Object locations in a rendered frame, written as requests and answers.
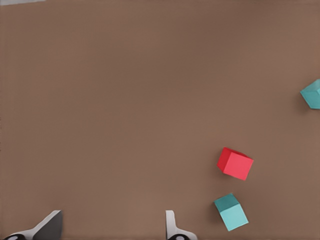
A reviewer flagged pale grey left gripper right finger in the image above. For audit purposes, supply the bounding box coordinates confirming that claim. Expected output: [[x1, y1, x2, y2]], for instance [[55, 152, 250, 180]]
[[165, 210, 198, 240]]

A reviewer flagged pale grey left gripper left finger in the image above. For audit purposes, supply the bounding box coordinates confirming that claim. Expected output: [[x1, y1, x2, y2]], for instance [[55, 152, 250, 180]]
[[1, 209, 64, 240]]

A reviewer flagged teal cube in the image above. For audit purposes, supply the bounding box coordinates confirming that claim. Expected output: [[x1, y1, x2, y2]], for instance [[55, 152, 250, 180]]
[[213, 192, 249, 232], [299, 79, 320, 110]]

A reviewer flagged red cube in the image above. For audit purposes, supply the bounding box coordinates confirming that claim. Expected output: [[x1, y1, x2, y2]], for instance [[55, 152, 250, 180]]
[[216, 146, 254, 181]]

